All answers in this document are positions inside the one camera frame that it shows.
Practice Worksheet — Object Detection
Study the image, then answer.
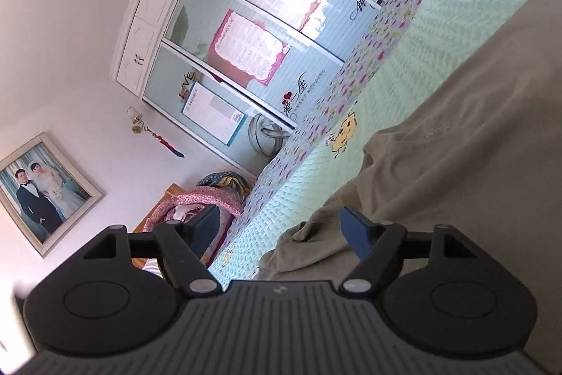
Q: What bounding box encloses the grey t-shirt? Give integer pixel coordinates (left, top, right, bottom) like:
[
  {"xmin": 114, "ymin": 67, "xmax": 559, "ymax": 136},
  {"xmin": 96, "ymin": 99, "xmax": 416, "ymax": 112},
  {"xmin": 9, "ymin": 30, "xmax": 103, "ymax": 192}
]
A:
[{"xmin": 258, "ymin": 0, "xmax": 561, "ymax": 372}]

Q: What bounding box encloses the pink fuzzy blanket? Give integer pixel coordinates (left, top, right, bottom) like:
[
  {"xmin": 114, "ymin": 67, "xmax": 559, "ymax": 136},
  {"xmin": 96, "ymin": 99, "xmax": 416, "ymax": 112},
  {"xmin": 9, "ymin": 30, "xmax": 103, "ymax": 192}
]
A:
[{"xmin": 143, "ymin": 187, "xmax": 243, "ymax": 232}]

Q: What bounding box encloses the wooden headboard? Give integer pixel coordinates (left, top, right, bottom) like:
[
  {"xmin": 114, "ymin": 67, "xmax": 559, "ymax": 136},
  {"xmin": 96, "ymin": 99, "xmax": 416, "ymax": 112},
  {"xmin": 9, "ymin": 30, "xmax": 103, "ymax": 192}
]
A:
[{"xmin": 131, "ymin": 182, "xmax": 186, "ymax": 235}]

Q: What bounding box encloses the colourful patterned pillow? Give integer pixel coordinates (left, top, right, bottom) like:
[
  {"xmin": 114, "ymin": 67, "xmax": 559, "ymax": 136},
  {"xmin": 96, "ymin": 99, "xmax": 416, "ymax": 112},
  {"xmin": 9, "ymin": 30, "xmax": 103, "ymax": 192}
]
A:
[{"xmin": 196, "ymin": 171, "xmax": 251, "ymax": 202}]

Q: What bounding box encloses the white standing fan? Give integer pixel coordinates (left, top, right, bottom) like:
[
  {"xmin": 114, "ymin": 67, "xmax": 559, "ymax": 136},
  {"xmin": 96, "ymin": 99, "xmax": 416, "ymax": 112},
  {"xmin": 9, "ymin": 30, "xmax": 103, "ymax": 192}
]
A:
[{"xmin": 248, "ymin": 114, "xmax": 292, "ymax": 159}]

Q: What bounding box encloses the framed wedding photo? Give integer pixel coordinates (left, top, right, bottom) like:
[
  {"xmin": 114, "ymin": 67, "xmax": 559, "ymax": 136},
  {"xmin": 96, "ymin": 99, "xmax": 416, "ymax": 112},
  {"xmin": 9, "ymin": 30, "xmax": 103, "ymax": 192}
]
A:
[{"xmin": 1, "ymin": 132, "xmax": 104, "ymax": 257}]

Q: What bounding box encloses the floral bed sheet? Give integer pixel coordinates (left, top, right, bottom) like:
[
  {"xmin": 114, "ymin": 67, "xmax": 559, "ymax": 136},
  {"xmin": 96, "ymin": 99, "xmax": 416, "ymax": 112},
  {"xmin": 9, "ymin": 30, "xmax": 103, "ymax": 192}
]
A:
[{"xmin": 238, "ymin": 0, "xmax": 445, "ymax": 222}]

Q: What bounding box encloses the white sliding door wardrobe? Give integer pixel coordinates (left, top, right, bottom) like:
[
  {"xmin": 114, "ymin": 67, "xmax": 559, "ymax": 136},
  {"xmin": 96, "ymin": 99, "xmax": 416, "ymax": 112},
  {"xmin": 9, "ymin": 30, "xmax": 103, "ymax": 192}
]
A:
[{"xmin": 112, "ymin": 0, "xmax": 388, "ymax": 175}]

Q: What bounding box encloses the mint quilted bee bedspread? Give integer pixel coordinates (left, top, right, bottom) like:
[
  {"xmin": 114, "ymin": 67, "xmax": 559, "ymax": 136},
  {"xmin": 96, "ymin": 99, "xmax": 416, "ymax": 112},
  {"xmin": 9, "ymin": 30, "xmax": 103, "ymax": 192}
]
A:
[{"xmin": 210, "ymin": 0, "xmax": 527, "ymax": 284}]

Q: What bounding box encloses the hanging wall ornament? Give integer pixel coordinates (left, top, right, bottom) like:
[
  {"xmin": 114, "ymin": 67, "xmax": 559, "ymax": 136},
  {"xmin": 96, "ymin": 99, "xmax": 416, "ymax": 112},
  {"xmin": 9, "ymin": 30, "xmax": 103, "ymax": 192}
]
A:
[{"xmin": 127, "ymin": 106, "xmax": 185, "ymax": 158}]

